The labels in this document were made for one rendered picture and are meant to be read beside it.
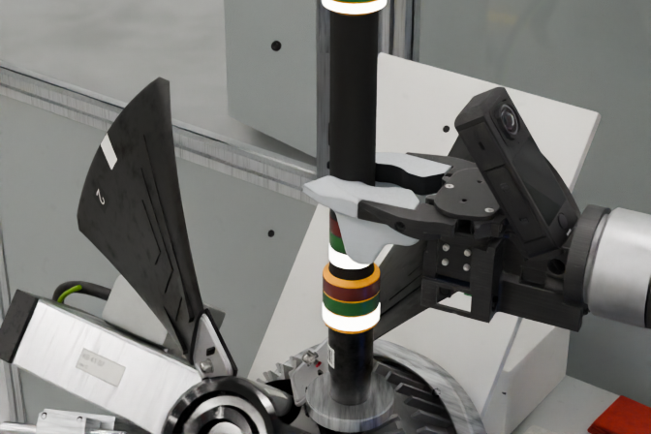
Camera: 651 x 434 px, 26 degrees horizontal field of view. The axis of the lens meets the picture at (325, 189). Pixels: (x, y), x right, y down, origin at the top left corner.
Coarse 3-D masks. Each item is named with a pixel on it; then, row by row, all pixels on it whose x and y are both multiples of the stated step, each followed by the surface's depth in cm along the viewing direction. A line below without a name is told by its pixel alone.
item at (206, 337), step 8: (200, 320) 124; (208, 320) 123; (200, 328) 125; (208, 328) 123; (200, 336) 126; (208, 336) 124; (216, 336) 122; (200, 344) 127; (208, 344) 124; (216, 344) 122; (200, 352) 127; (216, 352) 123; (224, 352) 122; (200, 360) 129; (216, 360) 124; (224, 360) 121; (200, 368) 129; (216, 368) 124; (224, 368) 122; (200, 376) 129; (208, 376) 127; (216, 376) 125
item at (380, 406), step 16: (320, 384) 112; (384, 384) 112; (320, 400) 110; (368, 400) 110; (384, 400) 110; (320, 416) 109; (336, 416) 109; (352, 416) 109; (368, 416) 109; (384, 416) 109; (352, 432) 109
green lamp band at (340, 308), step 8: (376, 296) 106; (328, 304) 106; (336, 304) 105; (344, 304) 105; (352, 304) 105; (360, 304) 105; (368, 304) 105; (376, 304) 106; (336, 312) 105; (344, 312) 105; (352, 312) 105; (360, 312) 105; (368, 312) 105
